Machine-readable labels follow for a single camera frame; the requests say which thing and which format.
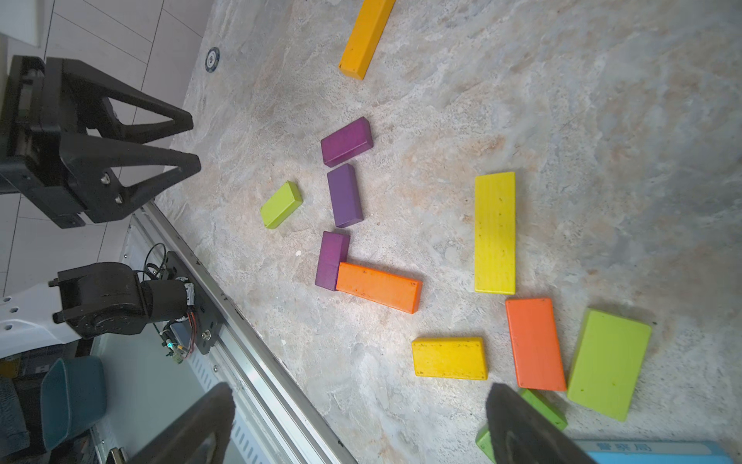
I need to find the purple block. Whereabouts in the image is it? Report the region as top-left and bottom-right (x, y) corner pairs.
(328, 164), (364, 228)
(315, 231), (351, 291)
(321, 117), (374, 167)

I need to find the yellow long block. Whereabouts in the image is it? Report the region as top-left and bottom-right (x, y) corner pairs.
(475, 172), (516, 295)

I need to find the light blue block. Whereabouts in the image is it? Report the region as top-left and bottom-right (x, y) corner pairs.
(575, 440), (733, 464)

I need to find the yellow short block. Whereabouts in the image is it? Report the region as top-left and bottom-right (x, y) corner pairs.
(412, 338), (488, 381)

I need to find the amber long block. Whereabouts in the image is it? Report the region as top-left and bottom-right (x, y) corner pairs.
(338, 0), (395, 80)

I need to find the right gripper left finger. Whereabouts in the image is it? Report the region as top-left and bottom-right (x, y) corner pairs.
(128, 382), (236, 463)

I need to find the teal bin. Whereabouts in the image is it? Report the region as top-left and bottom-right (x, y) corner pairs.
(41, 356), (107, 452)

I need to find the red-orange block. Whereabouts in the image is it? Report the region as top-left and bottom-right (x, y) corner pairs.
(505, 298), (567, 392)

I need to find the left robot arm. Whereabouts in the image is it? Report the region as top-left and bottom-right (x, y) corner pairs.
(1, 56), (201, 357)

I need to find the lime green flat block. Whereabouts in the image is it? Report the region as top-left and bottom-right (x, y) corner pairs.
(567, 309), (652, 421)

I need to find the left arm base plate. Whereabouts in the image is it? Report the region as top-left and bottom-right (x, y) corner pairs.
(164, 251), (225, 355)

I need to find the lime green small block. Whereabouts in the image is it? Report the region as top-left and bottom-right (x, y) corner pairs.
(260, 181), (303, 229)

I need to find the aluminium rail frame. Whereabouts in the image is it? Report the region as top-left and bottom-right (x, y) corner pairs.
(92, 203), (354, 463)

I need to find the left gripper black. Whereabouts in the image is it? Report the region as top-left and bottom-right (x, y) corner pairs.
(1, 55), (201, 229)

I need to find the left circuit board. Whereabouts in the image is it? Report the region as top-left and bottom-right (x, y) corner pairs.
(157, 321), (194, 365)

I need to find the orange long block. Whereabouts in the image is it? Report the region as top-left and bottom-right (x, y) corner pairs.
(336, 262), (422, 314)

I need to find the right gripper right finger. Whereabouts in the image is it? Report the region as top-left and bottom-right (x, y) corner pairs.
(485, 383), (595, 464)

